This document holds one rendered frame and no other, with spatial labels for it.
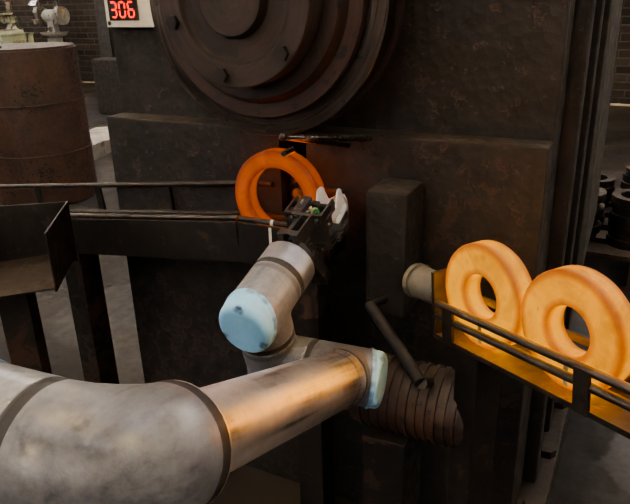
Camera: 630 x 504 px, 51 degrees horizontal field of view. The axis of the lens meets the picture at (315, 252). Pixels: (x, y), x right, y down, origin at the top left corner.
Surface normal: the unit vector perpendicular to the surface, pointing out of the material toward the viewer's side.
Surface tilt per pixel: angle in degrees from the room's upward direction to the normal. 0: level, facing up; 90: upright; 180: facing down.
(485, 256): 90
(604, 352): 90
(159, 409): 32
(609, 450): 0
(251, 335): 103
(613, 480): 0
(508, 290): 90
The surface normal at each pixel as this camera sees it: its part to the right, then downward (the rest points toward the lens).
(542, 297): -0.88, 0.20
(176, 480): 0.64, 0.16
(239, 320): -0.42, 0.57
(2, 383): -0.05, -0.90
